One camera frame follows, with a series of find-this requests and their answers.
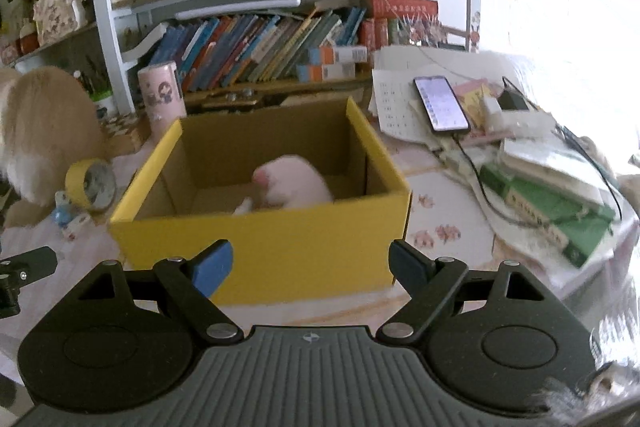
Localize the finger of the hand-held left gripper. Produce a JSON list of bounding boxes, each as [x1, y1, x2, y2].
[[0, 247, 58, 319]]

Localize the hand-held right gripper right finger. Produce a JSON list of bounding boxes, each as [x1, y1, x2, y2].
[[375, 239, 551, 343]]

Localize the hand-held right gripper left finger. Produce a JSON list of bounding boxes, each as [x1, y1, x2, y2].
[[75, 241, 246, 343]]

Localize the yellow cardboard box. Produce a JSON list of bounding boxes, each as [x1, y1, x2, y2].
[[109, 96, 412, 307]]

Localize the yellow tape roll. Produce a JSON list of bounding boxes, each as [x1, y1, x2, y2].
[[65, 159, 117, 212]]

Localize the pink checked cloth desktop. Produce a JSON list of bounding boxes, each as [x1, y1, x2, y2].
[[0, 117, 621, 388]]

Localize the small toy figure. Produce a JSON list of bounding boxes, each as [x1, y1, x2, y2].
[[52, 191, 93, 242]]

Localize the cream desk mat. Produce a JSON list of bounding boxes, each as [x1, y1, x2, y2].
[[400, 172, 496, 268]]

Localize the pink plush toy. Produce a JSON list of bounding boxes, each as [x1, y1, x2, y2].
[[235, 155, 335, 214]]

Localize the fluffy cream cat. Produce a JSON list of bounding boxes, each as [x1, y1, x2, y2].
[[0, 66, 108, 208]]

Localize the green book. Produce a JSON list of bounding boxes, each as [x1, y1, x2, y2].
[[479, 162, 617, 269]]

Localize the white printed paper sheets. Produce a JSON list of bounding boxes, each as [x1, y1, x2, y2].
[[371, 47, 506, 142]]

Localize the wooden chessboard box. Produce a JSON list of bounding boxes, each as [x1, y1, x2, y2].
[[100, 112, 151, 155]]

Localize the smartphone with lit screen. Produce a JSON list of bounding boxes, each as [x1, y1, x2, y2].
[[413, 76, 472, 135]]

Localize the white book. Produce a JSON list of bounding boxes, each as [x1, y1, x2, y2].
[[500, 137, 608, 208]]

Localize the white jar green label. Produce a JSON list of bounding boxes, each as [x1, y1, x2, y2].
[[90, 89, 118, 118]]

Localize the pink cartoon canister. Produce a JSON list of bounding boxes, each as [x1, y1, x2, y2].
[[137, 61, 187, 140]]

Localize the white adapter block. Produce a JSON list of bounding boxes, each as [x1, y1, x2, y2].
[[481, 96, 505, 130]]

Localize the pink yellow booklet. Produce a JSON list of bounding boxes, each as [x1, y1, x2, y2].
[[452, 79, 503, 130]]

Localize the black power adapter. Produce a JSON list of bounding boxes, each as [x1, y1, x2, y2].
[[500, 89, 530, 112]]

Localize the orange white small box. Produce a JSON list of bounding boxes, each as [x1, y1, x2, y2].
[[307, 46, 368, 65], [297, 63, 356, 82]]

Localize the long row of books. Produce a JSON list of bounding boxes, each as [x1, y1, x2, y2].
[[150, 7, 368, 92]]

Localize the white bookshelf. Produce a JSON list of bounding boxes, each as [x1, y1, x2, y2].
[[87, 0, 481, 118]]

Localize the floral house ornament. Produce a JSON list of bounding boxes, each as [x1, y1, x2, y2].
[[32, 0, 88, 46]]

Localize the red box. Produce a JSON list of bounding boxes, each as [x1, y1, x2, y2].
[[365, 0, 440, 20]]

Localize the black charging cable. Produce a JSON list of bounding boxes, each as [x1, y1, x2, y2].
[[450, 132, 521, 228]]

